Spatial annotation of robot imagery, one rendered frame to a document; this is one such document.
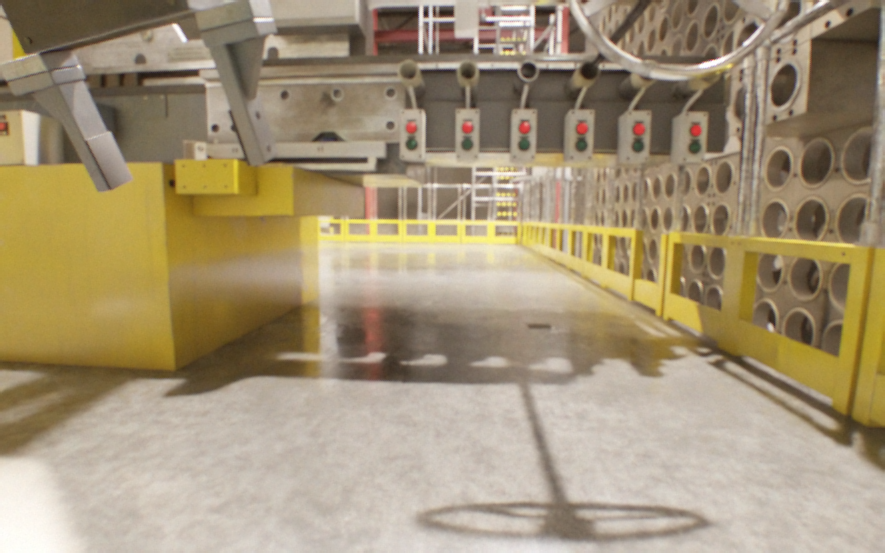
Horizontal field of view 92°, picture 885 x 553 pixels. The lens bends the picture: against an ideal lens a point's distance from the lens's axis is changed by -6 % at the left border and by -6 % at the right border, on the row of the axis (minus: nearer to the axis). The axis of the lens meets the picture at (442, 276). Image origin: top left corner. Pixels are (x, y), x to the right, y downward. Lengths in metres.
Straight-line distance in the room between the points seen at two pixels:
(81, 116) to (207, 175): 0.95
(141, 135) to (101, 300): 0.69
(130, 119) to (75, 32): 1.65
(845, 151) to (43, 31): 2.72
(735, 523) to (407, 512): 0.49
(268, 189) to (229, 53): 1.09
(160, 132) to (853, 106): 2.68
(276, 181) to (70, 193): 0.58
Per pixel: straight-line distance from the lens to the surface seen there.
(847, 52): 2.49
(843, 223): 2.74
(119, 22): 0.37
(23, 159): 2.11
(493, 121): 1.54
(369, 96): 1.63
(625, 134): 1.52
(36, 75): 0.44
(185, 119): 1.91
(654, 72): 0.85
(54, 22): 0.40
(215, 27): 0.35
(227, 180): 1.34
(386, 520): 0.75
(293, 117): 1.69
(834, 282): 2.75
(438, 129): 1.54
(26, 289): 1.77
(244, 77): 0.35
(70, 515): 0.91
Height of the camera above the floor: 0.44
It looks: 7 degrees down
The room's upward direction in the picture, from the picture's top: 1 degrees clockwise
